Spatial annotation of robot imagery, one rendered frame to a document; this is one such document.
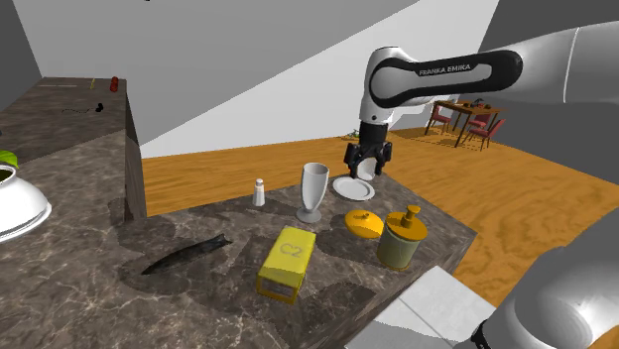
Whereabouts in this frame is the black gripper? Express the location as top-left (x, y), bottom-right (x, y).
top-left (343, 122), bottom-right (394, 178)

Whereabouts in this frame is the small white cup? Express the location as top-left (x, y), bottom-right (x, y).
top-left (357, 157), bottom-right (379, 182)

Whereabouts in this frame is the white plate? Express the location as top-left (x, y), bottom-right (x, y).
top-left (331, 175), bottom-right (376, 202)

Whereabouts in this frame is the white goblet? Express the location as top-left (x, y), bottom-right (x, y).
top-left (296, 162), bottom-right (331, 224)

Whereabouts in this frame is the yellow round lid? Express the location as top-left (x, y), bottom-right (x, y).
top-left (343, 208), bottom-right (386, 240)

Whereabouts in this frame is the red chair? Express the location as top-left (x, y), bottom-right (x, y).
top-left (424, 104), bottom-right (452, 136)
top-left (466, 112), bottom-right (492, 130)
top-left (462, 118), bottom-right (507, 153)

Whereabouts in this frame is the olive canister with yellow lid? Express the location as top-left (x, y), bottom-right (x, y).
top-left (376, 204), bottom-right (430, 272)

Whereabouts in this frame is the wooden dining table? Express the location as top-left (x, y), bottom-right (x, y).
top-left (433, 97), bottom-right (504, 149)

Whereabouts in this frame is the white salt shaker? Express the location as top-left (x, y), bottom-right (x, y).
top-left (251, 177), bottom-right (267, 208)

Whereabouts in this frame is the yellow box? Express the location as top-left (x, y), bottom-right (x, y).
top-left (256, 225), bottom-right (317, 306)

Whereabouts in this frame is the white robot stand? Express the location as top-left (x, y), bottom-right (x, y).
top-left (343, 264), bottom-right (497, 349)

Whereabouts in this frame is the white plant pot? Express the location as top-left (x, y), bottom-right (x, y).
top-left (0, 149), bottom-right (54, 243)

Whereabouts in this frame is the black cable with plug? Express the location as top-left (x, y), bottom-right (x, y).
top-left (61, 101), bottom-right (105, 116)

